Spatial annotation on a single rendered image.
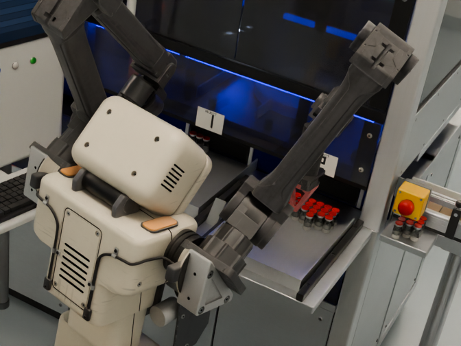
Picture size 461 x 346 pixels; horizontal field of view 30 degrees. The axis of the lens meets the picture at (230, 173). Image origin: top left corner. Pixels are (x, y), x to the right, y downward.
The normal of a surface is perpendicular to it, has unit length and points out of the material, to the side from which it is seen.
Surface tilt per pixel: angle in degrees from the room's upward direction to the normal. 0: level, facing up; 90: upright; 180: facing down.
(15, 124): 90
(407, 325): 0
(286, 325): 90
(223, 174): 0
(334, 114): 84
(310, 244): 0
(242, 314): 90
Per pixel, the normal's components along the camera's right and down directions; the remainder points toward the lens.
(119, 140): -0.39, -0.36
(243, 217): 0.13, -0.23
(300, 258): 0.15, -0.86
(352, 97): -0.31, 0.33
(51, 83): 0.78, 0.41
